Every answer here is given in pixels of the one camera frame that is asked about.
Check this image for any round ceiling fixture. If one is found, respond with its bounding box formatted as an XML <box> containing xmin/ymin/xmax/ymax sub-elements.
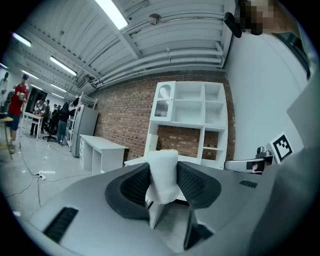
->
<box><xmin>148</xmin><ymin>13</ymin><xmax>163</xmax><ymax>26</ymax></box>

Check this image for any wooden stool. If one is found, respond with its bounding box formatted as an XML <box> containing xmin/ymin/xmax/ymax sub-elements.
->
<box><xmin>0</xmin><ymin>113</ymin><xmax>14</xmax><ymax>161</ymax></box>

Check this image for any person's head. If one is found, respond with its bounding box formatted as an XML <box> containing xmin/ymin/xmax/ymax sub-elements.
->
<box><xmin>239</xmin><ymin>0</ymin><xmax>301</xmax><ymax>36</ymax></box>

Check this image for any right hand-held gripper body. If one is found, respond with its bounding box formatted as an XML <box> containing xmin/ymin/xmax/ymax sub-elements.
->
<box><xmin>246</xmin><ymin>131</ymin><xmax>294</xmax><ymax>175</ymax></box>

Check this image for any white work table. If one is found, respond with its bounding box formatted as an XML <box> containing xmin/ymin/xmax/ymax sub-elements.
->
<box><xmin>20</xmin><ymin>111</ymin><xmax>45</xmax><ymax>141</ymax></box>

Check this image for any white metal rack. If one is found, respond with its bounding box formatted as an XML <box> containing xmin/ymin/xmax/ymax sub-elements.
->
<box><xmin>65</xmin><ymin>91</ymin><xmax>99</xmax><ymax>152</ymax></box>

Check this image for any black floor cable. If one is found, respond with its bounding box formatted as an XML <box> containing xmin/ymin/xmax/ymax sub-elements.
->
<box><xmin>4</xmin><ymin>143</ymin><xmax>42</xmax><ymax>208</ymax></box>
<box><xmin>37</xmin><ymin>143</ymin><xmax>94</xmax><ymax>183</ymax></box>

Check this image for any white small item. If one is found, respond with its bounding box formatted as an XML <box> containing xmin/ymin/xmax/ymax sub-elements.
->
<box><xmin>145</xmin><ymin>149</ymin><xmax>180</xmax><ymax>204</ymax></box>

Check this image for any grey refrigerator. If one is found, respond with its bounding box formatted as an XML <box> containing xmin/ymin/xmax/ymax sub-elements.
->
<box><xmin>71</xmin><ymin>104</ymin><xmax>100</xmax><ymax>158</ymax></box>

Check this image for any black office chair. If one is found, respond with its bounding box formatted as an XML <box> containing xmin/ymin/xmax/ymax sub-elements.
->
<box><xmin>42</xmin><ymin>117</ymin><xmax>59</xmax><ymax>143</ymax></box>

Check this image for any white ceiling pipe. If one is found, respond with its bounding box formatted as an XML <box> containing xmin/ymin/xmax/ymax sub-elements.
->
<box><xmin>98</xmin><ymin>41</ymin><xmax>224</xmax><ymax>86</ymax></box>

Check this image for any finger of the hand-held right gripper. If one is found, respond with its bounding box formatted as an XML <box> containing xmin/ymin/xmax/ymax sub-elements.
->
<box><xmin>224</xmin><ymin>159</ymin><xmax>248</xmax><ymax>173</ymax></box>

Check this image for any row of ceiling strip lights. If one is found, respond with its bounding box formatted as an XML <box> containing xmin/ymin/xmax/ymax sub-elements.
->
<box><xmin>0</xmin><ymin>0</ymin><xmax>130</xmax><ymax>100</ymax></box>

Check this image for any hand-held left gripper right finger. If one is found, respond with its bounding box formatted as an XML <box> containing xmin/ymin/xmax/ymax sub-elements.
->
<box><xmin>176</xmin><ymin>160</ymin><xmax>222</xmax><ymax>209</ymax></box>

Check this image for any white open shelf cabinet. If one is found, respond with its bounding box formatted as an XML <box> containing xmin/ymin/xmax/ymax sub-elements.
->
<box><xmin>144</xmin><ymin>80</ymin><xmax>229</xmax><ymax>171</ymax></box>

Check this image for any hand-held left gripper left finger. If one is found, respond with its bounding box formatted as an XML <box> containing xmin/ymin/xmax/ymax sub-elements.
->
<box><xmin>104</xmin><ymin>162</ymin><xmax>152</xmax><ymax>222</ymax></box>

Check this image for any white desk with drawer unit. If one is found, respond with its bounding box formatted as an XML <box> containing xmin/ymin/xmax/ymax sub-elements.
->
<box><xmin>78</xmin><ymin>133</ymin><xmax>130</xmax><ymax>176</ymax></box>

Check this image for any black head camera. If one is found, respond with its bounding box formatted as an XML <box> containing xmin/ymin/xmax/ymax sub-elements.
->
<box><xmin>223</xmin><ymin>11</ymin><xmax>244</xmax><ymax>39</ymax></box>

